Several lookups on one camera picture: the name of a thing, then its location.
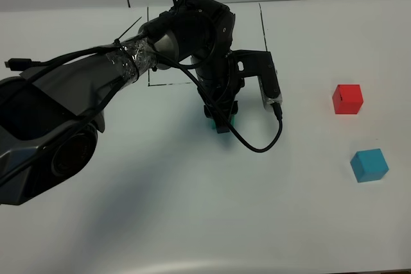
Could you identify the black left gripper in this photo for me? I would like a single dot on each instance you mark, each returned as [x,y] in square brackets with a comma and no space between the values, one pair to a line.
[220,80]

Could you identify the green block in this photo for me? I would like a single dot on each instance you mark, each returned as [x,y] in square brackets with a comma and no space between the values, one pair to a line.
[234,120]

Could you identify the red block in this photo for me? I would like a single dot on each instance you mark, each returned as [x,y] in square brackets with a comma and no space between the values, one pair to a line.
[347,99]

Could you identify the blue block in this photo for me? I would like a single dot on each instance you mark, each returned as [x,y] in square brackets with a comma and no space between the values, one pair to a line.
[369,165]

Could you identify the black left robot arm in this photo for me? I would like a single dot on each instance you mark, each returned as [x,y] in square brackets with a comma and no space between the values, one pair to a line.
[52,113]

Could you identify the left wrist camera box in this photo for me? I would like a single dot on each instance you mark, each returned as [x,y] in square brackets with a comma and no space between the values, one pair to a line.
[248,64]

